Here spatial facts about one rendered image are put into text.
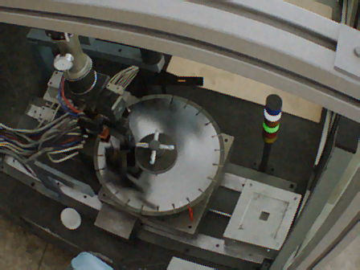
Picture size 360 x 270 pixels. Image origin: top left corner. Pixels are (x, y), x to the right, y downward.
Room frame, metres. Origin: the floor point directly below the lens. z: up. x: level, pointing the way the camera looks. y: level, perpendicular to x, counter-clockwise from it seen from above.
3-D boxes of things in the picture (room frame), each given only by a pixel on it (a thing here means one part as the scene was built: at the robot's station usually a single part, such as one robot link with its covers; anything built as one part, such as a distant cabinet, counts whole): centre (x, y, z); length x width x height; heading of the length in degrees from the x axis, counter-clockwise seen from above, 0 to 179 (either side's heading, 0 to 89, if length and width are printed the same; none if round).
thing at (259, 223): (0.40, -0.19, 0.82); 0.18 x 0.18 x 0.15; 60
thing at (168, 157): (0.62, 0.07, 0.96); 0.11 x 0.11 x 0.03
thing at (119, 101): (0.63, 0.14, 1.17); 0.06 x 0.05 x 0.20; 51
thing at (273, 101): (0.60, -0.24, 1.14); 0.05 x 0.04 x 0.03; 150
